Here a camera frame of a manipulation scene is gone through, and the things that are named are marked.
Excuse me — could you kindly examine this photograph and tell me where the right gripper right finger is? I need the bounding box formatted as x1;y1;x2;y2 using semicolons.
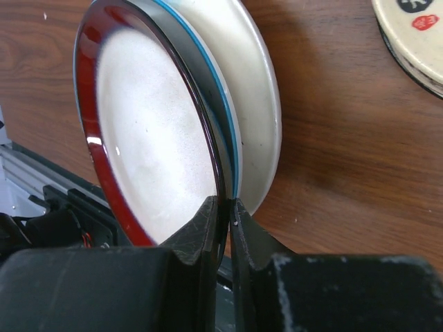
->
230;199;296;270

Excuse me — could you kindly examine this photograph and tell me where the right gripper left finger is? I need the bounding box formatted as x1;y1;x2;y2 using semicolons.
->
159;196;219;266

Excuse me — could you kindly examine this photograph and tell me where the red rimmed beige plate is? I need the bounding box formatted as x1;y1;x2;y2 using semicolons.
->
73;1;226;246

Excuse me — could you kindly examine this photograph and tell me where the blue cream leaf plate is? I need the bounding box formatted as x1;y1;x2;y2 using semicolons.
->
169;1;282;214

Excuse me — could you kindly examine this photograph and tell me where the small cream floral plate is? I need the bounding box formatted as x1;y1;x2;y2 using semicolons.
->
372;0;442;98

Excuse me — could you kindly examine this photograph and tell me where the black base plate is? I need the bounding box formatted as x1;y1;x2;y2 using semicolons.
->
1;143;131;261

